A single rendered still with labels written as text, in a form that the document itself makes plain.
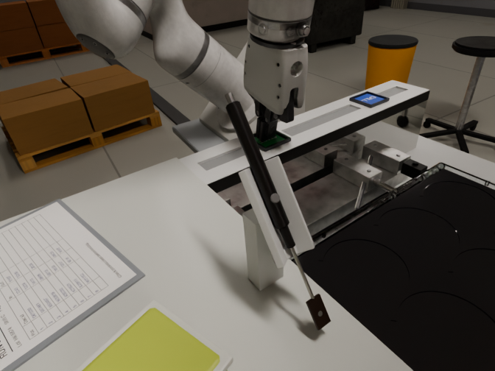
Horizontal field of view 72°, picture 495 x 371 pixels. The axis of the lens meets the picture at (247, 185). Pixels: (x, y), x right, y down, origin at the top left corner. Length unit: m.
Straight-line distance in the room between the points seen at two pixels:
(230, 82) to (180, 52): 0.14
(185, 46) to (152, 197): 0.38
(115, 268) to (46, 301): 0.07
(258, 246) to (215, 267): 0.08
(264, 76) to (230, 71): 0.31
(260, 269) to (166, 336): 0.11
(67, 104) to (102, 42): 2.13
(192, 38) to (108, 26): 0.17
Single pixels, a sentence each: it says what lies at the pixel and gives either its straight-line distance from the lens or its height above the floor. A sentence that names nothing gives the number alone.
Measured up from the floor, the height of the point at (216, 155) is 0.96.
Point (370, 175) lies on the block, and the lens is 0.61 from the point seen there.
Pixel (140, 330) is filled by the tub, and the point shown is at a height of 1.03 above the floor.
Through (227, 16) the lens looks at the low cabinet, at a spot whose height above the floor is 0.20.
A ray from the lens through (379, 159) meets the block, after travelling 0.68.
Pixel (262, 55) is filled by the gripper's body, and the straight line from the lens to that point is 0.51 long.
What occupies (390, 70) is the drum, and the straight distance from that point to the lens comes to 2.98.
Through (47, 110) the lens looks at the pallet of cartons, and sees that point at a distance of 2.81.
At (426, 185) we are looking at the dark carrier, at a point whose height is 0.90.
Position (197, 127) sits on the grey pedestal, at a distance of 1.00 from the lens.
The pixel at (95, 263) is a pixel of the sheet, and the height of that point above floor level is 0.97.
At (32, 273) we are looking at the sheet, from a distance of 0.44.
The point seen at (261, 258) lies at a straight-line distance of 0.31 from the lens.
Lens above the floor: 1.24
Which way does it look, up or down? 35 degrees down
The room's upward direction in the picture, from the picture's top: 4 degrees counter-clockwise
